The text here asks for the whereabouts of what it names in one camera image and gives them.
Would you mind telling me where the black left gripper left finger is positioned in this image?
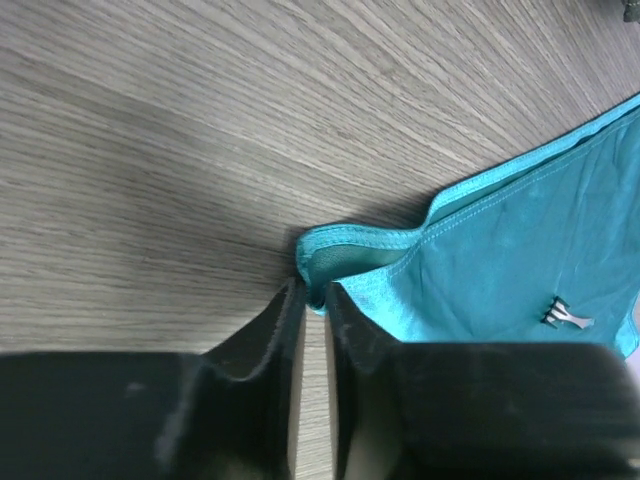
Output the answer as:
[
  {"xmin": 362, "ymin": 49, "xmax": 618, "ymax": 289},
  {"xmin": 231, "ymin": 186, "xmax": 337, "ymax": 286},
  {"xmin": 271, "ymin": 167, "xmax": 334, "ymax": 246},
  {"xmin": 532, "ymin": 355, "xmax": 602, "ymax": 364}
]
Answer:
[{"xmin": 1, "ymin": 279, "xmax": 305, "ymax": 479}]

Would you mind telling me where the teal satin napkin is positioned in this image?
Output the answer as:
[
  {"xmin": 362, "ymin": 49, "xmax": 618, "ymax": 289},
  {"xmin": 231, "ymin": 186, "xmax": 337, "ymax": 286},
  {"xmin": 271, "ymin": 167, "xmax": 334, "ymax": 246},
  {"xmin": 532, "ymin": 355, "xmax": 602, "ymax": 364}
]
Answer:
[{"xmin": 296, "ymin": 98, "xmax": 639, "ymax": 356}]

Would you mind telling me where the silver metal fork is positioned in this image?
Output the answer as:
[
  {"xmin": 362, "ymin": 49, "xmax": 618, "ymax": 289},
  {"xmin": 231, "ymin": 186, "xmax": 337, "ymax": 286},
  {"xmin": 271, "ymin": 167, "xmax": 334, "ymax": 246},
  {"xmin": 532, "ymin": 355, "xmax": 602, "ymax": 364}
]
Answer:
[{"xmin": 540, "ymin": 296, "xmax": 595, "ymax": 330}]

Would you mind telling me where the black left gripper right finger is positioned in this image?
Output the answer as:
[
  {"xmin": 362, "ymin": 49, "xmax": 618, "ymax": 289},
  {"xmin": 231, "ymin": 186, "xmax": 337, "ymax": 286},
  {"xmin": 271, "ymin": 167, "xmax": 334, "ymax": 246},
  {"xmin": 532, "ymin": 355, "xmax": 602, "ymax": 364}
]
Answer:
[{"xmin": 325, "ymin": 283, "xmax": 639, "ymax": 479}]

